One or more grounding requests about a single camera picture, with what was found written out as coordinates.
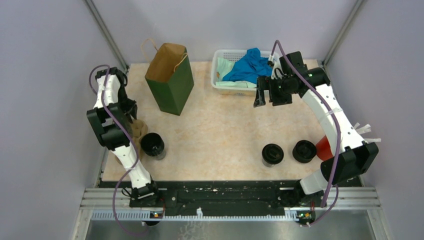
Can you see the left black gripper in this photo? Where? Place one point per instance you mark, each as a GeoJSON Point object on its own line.
{"type": "Point", "coordinates": [131, 108]}

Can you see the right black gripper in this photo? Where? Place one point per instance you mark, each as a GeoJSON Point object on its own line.
{"type": "Point", "coordinates": [265, 83]}

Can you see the green brown paper bag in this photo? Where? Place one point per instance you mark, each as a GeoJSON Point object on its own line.
{"type": "Point", "coordinates": [169, 76]}

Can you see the dark coffee cup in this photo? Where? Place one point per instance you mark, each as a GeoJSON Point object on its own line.
{"type": "Point", "coordinates": [272, 155]}
{"type": "Point", "coordinates": [153, 146]}

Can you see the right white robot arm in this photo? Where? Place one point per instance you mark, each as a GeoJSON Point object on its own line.
{"type": "Point", "coordinates": [352, 155]}

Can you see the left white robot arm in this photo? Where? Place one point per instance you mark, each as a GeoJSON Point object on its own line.
{"type": "Point", "coordinates": [111, 118]}

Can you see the blue cloth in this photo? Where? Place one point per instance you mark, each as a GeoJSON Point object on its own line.
{"type": "Point", "coordinates": [249, 68]}

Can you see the cardboard cup carrier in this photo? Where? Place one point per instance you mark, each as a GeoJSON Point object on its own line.
{"type": "Point", "coordinates": [137, 130]}

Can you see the white plastic basket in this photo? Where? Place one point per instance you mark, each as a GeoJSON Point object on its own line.
{"type": "Point", "coordinates": [233, 55]}

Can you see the light green cloth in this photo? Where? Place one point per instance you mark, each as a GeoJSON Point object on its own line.
{"type": "Point", "coordinates": [224, 67]}

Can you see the white cable duct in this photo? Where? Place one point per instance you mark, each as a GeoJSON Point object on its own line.
{"type": "Point", "coordinates": [157, 215]}

